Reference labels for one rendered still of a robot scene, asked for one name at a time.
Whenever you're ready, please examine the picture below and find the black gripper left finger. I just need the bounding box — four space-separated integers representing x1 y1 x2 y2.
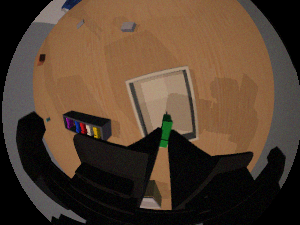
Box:
73 128 162 208

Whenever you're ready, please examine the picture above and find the green blade fuse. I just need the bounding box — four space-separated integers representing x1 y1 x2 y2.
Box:
159 112 173 148

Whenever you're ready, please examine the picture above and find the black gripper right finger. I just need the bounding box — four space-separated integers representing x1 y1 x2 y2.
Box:
167 129 254 210

